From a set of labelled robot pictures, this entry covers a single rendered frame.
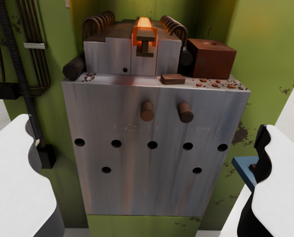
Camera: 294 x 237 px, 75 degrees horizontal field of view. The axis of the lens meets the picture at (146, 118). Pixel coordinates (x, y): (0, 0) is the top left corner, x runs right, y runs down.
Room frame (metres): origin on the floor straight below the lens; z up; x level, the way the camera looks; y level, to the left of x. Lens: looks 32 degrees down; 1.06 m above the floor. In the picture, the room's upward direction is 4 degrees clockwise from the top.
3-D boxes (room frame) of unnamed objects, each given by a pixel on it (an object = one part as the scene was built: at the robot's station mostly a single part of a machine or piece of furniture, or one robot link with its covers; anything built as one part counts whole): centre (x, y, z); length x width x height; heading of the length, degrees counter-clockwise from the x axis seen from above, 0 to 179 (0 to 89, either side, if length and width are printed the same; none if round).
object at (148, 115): (0.33, 0.00, 0.87); 0.04 x 0.03 x 0.03; 3
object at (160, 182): (0.63, 0.00, 0.69); 0.56 x 0.38 x 0.45; 3
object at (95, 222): (0.63, 0.00, 0.23); 0.56 x 0.38 x 0.47; 3
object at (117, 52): (0.62, 0.05, 0.96); 0.42 x 0.20 x 0.09; 3
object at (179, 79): (0.39, -0.05, 0.92); 0.04 x 0.03 x 0.01; 105
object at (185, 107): (0.34, -0.08, 0.87); 0.04 x 0.03 x 0.03; 3
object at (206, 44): (0.48, -0.13, 0.95); 0.12 x 0.09 x 0.07; 3
